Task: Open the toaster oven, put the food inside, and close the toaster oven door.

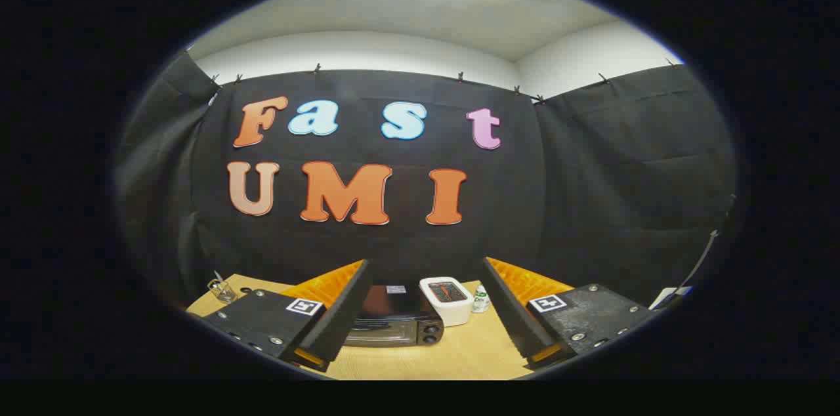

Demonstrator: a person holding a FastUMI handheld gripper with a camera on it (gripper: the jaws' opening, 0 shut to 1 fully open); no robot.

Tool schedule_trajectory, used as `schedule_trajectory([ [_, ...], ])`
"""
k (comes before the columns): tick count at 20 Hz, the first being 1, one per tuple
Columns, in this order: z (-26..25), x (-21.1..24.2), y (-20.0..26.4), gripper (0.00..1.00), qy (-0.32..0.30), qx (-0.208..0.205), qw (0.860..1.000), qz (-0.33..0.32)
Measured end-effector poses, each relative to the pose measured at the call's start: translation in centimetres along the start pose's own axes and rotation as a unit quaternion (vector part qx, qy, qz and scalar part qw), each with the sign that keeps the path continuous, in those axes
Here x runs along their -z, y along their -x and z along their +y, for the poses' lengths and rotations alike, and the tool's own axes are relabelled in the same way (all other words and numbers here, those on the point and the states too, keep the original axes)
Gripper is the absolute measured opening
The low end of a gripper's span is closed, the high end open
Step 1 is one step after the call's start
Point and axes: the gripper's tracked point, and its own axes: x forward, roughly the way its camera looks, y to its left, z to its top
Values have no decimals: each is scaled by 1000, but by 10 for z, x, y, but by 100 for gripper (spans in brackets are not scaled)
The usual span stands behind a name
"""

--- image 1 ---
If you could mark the white bottle green label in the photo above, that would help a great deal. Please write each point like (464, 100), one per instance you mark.
(481, 301)

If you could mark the white pop-up toaster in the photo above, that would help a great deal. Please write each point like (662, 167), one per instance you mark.
(453, 311)

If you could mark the row of black cloth clips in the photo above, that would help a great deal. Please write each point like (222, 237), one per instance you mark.
(317, 67)

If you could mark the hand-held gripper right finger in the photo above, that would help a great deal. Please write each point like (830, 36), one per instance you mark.
(512, 314)

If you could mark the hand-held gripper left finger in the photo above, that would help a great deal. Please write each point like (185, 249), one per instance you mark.
(341, 317)

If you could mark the black toaster oven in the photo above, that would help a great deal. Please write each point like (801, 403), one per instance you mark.
(397, 311)

